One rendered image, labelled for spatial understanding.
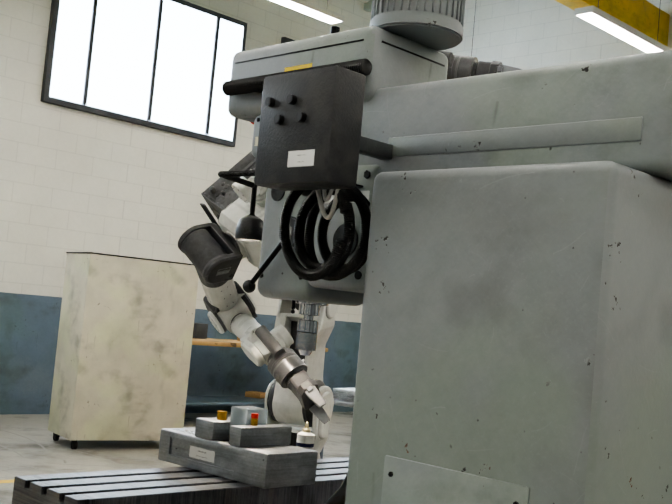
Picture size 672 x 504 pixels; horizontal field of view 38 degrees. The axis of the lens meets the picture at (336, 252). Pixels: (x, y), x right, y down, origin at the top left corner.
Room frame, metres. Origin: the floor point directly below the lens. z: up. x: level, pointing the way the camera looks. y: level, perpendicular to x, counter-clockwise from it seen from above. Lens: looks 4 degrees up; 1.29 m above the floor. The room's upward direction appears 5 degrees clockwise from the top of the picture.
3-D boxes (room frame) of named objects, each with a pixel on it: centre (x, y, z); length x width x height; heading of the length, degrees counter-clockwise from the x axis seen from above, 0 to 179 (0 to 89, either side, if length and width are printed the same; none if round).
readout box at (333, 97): (1.78, 0.07, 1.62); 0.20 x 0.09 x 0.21; 45
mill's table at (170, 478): (2.23, 0.05, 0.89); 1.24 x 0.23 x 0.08; 135
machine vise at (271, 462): (2.15, 0.18, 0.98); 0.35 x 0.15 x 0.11; 47
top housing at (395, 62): (2.22, 0.04, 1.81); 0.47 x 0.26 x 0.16; 45
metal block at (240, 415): (2.13, 0.15, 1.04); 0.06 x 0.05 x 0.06; 137
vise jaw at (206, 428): (2.16, 0.20, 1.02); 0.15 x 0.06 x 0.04; 137
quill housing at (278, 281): (2.23, 0.05, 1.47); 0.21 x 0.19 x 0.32; 135
